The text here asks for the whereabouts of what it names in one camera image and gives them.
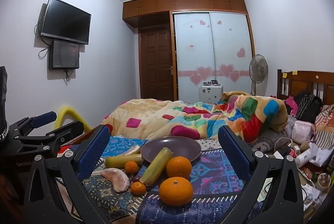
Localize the pink quilted bag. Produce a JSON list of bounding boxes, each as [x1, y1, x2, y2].
[[291, 120, 315, 144]]

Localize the wooden overhead cabinets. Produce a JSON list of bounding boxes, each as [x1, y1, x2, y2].
[[123, 0, 248, 29]]

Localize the small white cabinet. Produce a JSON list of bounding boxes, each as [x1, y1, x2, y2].
[[199, 84, 224, 104]]

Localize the large orange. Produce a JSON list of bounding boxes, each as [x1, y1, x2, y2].
[[159, 176, 194, 207], [166, 156, 193, 179]]

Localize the black bag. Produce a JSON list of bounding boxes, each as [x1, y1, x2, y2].
[[296, 93, 323, 124]]

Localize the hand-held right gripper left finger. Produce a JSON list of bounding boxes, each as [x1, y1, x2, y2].
[[23, 124, 115, 224]]

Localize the wooden bed headboard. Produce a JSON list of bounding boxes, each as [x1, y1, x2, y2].
[[277, 69, 334, 109]]

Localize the white cable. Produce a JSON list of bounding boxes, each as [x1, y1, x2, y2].
[[273, 137, 293, 157]]

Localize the small black wall monitor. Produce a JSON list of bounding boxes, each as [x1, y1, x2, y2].
[[49, 40, 80, 70]]

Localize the standing electric fan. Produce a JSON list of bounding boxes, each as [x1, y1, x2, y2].
[[249, 54, 269, 96]]

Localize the wall-mounted black television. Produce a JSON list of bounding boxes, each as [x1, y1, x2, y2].
[[41, 0, 92, 45]]

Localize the small tangerine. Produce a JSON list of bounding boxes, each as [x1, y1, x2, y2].
[[130, 181, 147, 196], [125, 161, 139, 174]]

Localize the pink clothes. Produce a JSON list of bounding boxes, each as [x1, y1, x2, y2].
[[285, 97, 299, 116]]

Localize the brown wooden door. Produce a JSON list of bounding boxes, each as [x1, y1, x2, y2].
[[138, 25, 175, 101]]

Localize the wooden bed frame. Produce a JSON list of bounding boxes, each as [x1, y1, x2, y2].
[[70, 132, 90, 146]]

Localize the colourful patchwork blanket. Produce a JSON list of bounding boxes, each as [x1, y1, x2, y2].
[[100, 91, 289, 143]]

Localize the white round cup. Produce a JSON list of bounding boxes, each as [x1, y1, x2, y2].
[[318, 173, 332, 191]]

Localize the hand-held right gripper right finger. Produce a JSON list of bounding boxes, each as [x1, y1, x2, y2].
[[218, 125, 304, 224]]

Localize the large peeled pomelo segment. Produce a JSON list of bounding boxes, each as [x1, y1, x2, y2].
[[101, 168, 130, 193]]

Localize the yellow padded frame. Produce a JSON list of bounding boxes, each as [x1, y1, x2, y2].
[[53, 106, 92, 134]]

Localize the thick peeled sugarcane piece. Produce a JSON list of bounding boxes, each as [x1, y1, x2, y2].
[[139, 147, 173, 186]]

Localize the black television cable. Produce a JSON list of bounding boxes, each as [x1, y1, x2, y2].
[[34, 18, 51, 60]]

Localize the striped cloth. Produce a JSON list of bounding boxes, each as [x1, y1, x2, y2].
[[314, 105, 334, 151]]

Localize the thin peeled sugarcane piece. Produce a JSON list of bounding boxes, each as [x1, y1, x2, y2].
[[105, 153, 143, 169]]

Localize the frosted wardrobe sliding doors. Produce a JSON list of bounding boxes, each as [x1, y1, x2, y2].
[[172, 11, 255, 102]]

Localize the grey printed cloth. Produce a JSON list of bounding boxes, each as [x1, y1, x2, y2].
[[248, 127, 293, 154]]

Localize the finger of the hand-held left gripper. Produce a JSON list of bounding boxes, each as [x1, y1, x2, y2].
[[14, 120, 85, 160], [8, 111, 57, 141]]

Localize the brown round plate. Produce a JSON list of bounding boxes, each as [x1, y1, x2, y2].
[[140, 136, 201, 163]]

